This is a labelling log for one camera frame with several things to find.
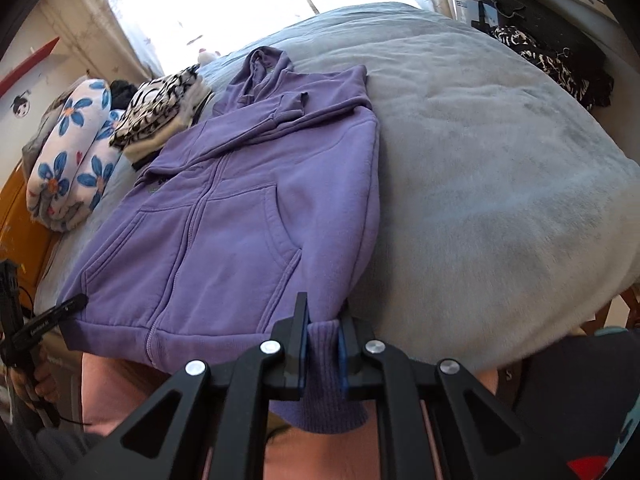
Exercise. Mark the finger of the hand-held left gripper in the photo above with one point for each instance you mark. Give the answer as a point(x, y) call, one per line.
point(55, 320)

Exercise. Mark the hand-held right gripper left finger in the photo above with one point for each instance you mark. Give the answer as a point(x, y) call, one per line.
point(302, 360)

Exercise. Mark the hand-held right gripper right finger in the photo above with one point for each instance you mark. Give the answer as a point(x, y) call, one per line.
point(343, 360)

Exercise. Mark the purple zip hoodie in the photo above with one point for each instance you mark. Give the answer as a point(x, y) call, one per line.
point(225, 210)

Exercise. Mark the person's left hand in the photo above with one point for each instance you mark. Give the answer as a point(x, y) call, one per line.
point(46, 382)

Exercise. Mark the person's legs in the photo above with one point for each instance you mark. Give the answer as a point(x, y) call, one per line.
point(115, 395)

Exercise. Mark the blue floral rolled quilt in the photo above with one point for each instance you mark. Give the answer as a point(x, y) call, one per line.
point(65, 170)

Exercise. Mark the black folded garment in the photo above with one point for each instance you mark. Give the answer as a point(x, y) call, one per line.
point(142, 160)

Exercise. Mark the grey fleece blanket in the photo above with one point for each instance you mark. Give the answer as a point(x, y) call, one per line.
point(475, 185)

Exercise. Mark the black and white printed garment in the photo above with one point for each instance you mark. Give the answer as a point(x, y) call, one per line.
point(150, 105)

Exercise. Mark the black fuzzy cloth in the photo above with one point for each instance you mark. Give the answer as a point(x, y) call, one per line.
point(122, 92)

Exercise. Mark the person's dark printed clothing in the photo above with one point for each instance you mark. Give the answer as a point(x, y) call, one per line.
point(585, 400)

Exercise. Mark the beige floral curtain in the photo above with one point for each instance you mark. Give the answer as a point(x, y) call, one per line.
point(100, 25)

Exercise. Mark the white plush toy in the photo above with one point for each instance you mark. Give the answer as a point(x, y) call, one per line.
point(207, 56)

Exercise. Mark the black and white patterned cloth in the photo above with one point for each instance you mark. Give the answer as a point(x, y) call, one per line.
point(545, 60)

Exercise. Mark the blue and white box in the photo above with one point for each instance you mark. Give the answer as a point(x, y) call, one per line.
point(466, 10)

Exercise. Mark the black bag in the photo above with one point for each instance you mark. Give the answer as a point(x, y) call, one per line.
point(540, 20)

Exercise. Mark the black round wall sticker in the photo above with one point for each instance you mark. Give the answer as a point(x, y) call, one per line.
point(20, 105)

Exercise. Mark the red wall shelf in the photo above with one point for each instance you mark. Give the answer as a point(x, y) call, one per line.
point(25, 67)

